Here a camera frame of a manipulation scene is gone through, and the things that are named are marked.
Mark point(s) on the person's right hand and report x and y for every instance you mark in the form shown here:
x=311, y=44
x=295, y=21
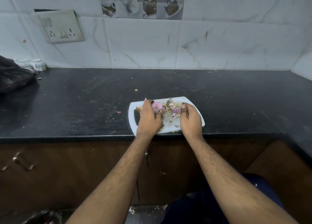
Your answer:
x=192, y=124

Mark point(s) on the person's left hand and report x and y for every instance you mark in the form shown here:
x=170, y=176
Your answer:
x=148, y=124

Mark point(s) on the small red onion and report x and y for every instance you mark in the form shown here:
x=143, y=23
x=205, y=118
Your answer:
x=157, y=106

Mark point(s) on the white plastic cutting board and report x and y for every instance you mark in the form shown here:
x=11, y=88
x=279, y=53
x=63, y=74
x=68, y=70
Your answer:
x=170, y=126

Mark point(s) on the person's right forearm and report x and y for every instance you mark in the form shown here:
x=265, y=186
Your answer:
x=234, y=187

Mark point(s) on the person's left forearm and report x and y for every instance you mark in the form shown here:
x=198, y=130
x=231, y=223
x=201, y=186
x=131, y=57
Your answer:
x=114, y=187

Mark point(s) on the person's navy shorts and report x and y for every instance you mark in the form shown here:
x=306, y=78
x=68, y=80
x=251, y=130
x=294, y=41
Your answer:
x=195, y=211

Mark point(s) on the black bowl of peels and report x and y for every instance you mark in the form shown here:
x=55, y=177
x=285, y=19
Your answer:
x=46, y=217

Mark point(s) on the black plastic bag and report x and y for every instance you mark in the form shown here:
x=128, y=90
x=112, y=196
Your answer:
x=14, y=77

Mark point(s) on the printed decorative wall tile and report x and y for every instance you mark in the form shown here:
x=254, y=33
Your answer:
x=126, y=2

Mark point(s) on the beige switch socket plate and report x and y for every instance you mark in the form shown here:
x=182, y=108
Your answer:
x=61, y=26

